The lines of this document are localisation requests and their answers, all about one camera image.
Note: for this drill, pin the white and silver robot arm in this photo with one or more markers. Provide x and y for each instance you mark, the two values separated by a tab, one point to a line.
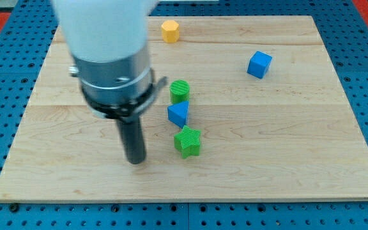
108	40

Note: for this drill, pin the blue triangle block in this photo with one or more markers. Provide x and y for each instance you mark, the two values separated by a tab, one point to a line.
178	113

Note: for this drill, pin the blue cube block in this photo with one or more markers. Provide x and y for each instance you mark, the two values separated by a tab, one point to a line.
259	64

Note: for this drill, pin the green cylinder block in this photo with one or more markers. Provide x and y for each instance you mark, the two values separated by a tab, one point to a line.
179	91

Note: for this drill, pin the green star block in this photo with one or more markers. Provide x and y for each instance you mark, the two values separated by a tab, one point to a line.
188	142

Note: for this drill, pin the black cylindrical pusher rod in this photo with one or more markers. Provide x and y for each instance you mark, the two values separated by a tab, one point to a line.
133	141

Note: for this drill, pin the yellow hexagon block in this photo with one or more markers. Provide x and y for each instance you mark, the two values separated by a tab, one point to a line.
170	31

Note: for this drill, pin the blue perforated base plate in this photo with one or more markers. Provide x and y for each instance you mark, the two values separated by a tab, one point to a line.
24	43

